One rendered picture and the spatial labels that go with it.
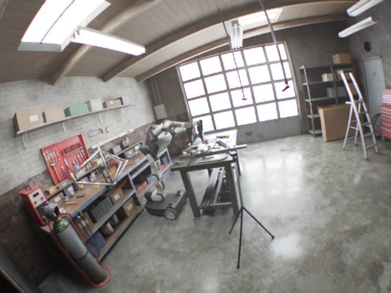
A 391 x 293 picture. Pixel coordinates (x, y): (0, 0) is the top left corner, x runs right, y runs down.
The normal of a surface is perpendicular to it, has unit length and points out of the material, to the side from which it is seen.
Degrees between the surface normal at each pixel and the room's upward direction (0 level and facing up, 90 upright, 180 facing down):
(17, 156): 90
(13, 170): 90
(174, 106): 90
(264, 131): 90
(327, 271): 0
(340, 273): 0
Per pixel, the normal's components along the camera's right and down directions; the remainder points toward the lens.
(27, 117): 0.93, -0.14
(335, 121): -0.27, 0.18
